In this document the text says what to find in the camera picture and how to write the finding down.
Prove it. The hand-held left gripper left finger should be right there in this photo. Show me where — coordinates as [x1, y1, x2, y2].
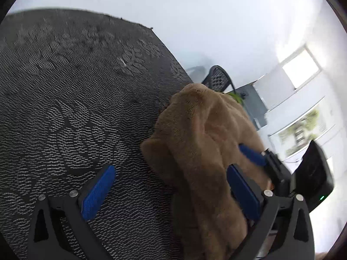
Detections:
[27, 164, 116, 260]

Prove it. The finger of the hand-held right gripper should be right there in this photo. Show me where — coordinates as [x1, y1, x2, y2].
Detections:
[238, 144, 291, 193]

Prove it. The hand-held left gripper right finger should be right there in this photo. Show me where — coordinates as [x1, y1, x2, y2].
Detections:
[226, 164, 316, 260]

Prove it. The brown fleece garment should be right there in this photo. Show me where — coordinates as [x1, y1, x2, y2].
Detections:
[140, 83, 274, 260]

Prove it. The window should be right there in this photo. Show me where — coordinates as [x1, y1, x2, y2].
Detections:
[282, 47, 320, 90]
[270, 106, 337, 158]

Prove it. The grey cabinet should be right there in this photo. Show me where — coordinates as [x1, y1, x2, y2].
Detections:
[236, 83, 268, 130]

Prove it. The lime green cloth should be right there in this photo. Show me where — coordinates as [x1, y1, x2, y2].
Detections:
[226, 91, 244, 105]

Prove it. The black mesh chair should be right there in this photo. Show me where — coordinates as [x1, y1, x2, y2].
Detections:
[202, 65, 236, 94]

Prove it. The dark grey patterned mat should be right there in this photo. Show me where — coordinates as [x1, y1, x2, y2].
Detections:
[0, 9, 194, 260]

